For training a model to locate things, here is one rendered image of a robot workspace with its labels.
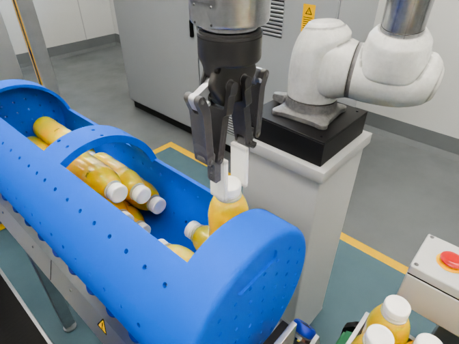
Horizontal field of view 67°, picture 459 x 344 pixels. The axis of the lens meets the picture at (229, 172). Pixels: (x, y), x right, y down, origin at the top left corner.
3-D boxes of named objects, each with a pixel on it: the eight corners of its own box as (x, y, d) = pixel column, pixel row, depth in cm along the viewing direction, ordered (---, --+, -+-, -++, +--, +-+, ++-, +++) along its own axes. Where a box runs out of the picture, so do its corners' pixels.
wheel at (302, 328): (293, 315, 64) (287, 325, 63) (315, 331, 61) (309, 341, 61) (299, 316, 67) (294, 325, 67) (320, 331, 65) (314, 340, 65)
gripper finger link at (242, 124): (219, 72, 44) (227, 67, 45) (231, 140, 52) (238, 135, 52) (243, 80, 42) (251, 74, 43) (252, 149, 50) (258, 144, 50)
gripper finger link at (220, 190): (228, 160, 47) (225, 162, 47) (228, 200, 51) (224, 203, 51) (212, 152, 49) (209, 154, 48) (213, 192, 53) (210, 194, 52)
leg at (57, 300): (72, 319, 170) (30, 225, 134) (78, 326, 167) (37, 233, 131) (61, 327, 167) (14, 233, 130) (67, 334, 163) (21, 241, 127)
